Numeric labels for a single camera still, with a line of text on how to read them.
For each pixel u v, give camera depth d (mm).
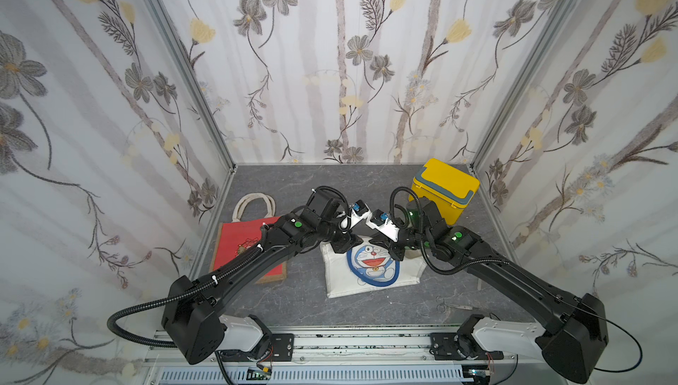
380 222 626
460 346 662
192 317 390
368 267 818
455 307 825
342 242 663
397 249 651
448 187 933
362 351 749
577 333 383
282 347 734
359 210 646
